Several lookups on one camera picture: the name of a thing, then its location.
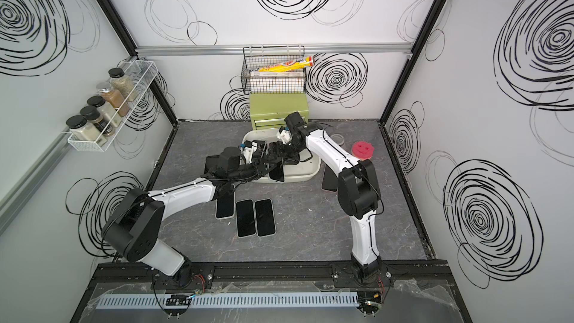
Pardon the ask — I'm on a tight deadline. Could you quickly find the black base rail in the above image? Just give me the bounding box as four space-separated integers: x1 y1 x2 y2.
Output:
89 260 454 291

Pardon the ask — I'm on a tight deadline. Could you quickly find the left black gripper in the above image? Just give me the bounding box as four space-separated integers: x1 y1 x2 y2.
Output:
229 158 277 184

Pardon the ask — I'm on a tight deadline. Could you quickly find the black wire basket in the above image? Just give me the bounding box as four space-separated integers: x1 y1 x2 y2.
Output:
241 45 306 94

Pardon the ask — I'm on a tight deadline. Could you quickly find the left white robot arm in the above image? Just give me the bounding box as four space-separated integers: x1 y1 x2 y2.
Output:
101 142 288 288

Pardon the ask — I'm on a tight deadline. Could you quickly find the black phone table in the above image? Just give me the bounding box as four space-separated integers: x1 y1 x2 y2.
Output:
203 155 219 174

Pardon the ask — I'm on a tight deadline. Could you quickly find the black phone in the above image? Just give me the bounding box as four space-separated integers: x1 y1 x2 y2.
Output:
268 162 285 182
321 165 338 192

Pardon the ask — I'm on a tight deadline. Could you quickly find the white slotted cable duct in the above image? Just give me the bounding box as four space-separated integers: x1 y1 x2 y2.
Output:
95 292 359 310

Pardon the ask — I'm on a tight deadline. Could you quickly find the spice jar black lid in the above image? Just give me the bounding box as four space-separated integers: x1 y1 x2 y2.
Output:
66 115 101 141
109 67 138 102
80 106 115 137
87 96 122 128

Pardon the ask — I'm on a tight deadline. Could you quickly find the clear wall spice rack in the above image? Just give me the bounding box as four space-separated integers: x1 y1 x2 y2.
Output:
67 60 161 159

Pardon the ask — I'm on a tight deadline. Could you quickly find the aluminium wall rail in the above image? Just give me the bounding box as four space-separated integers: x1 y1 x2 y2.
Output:
135 43 413 57

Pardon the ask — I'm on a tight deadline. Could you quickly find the green metal tool chest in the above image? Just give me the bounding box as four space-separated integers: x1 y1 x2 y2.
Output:
249 94 309 130

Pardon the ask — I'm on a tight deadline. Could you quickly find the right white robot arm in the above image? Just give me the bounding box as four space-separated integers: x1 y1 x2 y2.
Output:
279 112 382 286

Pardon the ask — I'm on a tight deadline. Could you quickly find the spice jar silver lid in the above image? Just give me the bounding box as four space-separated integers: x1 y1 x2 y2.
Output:
97 82 129 117

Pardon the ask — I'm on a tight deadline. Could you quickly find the yellow snack package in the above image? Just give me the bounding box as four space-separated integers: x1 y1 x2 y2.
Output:
257 56 314 73

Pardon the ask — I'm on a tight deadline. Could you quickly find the glass jar with powder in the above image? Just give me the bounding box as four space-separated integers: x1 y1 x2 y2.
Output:
330 133 345 147

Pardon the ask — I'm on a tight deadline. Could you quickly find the white plastic storage box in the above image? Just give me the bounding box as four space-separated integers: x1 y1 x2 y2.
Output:
243 128 321 183

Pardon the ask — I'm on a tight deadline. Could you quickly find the black phone in box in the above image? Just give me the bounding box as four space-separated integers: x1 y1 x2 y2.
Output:
268 162 285 182

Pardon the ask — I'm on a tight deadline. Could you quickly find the pink smiley sponge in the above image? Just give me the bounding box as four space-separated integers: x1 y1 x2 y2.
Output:
351 141 375 161

